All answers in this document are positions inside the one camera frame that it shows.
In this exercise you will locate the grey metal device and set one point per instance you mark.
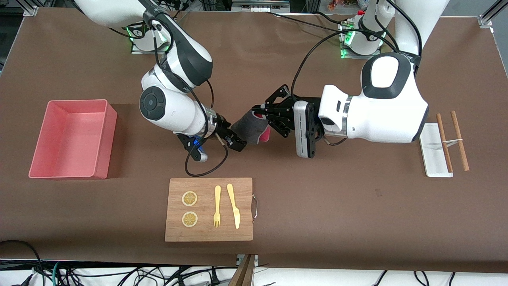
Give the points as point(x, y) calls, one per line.
point(260, 6)

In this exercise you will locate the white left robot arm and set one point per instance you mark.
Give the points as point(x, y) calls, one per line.
point(377, 115)

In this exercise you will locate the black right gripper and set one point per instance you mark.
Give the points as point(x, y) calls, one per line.
point(223, 129)

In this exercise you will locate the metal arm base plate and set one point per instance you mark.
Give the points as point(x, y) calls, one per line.
point(143, 51)
point(351, 56)

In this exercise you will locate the white band around sticks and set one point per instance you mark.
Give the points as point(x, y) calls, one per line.
point(452, 141)

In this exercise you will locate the red orange object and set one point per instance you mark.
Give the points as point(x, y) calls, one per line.
point(335, 4)

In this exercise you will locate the wooden board piece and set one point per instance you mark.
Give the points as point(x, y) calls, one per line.
point(244, 274)

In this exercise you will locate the lemon slice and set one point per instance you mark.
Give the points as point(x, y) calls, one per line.
point(189, 219)
point(189, 198)

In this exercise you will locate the grey and red cloth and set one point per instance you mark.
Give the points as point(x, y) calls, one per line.
point(248, 127)

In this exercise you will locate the black power plug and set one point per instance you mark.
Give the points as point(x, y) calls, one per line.
point(214, 278)

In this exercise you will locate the wooden dowel stick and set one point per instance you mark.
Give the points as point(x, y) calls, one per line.
point(444, 143)
point(460, 141)

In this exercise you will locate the wooden cutting board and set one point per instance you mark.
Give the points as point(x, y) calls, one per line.
point(208, 234)

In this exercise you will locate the pink plastic bin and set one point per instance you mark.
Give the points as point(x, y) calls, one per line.
point(71, 135)

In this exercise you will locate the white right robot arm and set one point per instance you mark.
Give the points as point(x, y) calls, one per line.
point(166, 107)

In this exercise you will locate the yellow plastic fork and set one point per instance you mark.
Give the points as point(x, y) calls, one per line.
point(217, 198)

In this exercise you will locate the small metal bracket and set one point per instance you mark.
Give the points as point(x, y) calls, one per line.
point(256, 260)

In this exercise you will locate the white rectangular tray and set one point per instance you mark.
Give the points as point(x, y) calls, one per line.
point(432, 159)

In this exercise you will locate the yellow plastic knife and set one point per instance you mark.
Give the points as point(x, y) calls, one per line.
point(234, 206)

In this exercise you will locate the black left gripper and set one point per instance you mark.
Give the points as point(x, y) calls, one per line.
point(285, 113)

